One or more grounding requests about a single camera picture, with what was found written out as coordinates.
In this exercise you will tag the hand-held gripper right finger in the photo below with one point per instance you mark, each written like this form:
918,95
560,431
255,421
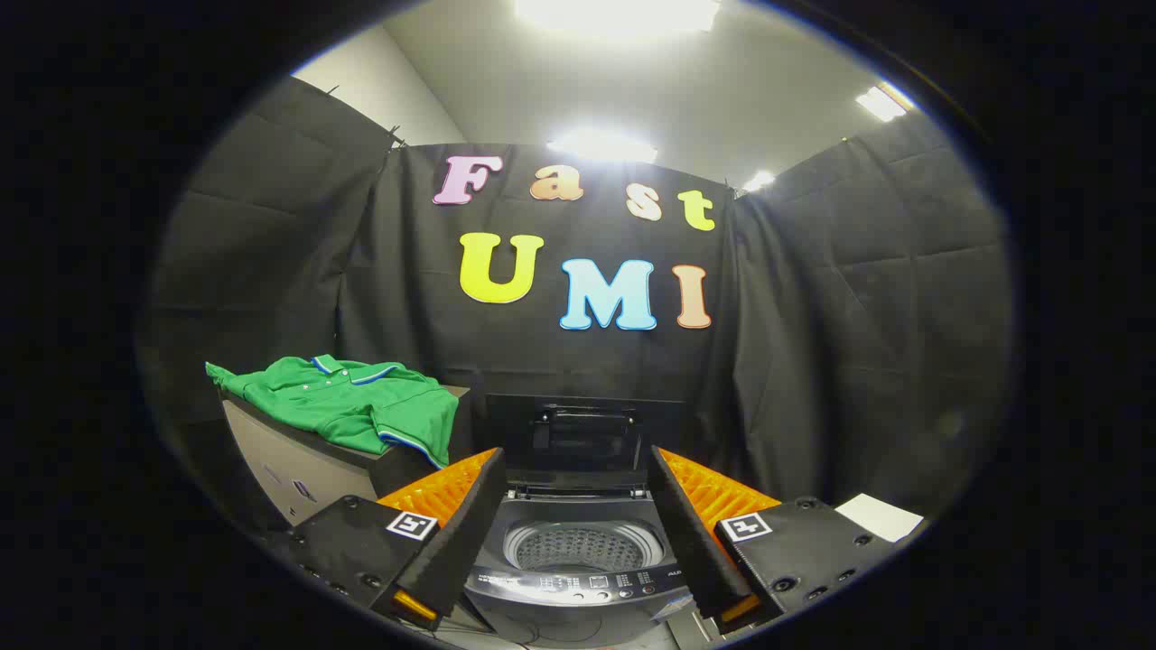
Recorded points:
691,533

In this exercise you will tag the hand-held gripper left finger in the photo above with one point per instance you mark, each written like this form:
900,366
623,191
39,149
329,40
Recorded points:
461,533

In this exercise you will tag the dark grey washing machine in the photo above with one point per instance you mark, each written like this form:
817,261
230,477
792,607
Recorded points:
578,587

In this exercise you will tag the green polo shirt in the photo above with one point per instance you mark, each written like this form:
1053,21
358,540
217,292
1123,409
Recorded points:
361,402

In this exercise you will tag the grey cabinet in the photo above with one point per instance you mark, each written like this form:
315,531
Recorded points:
298,469

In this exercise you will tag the white flat sheet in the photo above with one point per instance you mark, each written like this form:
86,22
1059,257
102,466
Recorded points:
880,516

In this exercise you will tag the black backdrop cloth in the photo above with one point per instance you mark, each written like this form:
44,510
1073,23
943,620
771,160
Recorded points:
813,343

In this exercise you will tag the large ceiling light panel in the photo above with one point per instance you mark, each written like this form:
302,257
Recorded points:
619,13

